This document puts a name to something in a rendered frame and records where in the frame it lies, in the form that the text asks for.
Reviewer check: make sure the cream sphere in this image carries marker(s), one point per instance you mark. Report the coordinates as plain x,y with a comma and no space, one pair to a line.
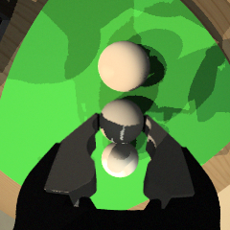
124,66

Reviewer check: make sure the cream ball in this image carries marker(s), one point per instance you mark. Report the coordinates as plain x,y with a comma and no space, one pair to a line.
120,160
121,121

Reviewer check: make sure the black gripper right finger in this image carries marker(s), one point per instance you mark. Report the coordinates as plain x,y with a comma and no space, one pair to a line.
175,177

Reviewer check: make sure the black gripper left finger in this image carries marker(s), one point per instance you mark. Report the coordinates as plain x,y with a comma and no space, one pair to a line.
61,177

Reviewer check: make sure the green golf mat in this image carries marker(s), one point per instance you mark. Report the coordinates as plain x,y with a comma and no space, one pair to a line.
54,85

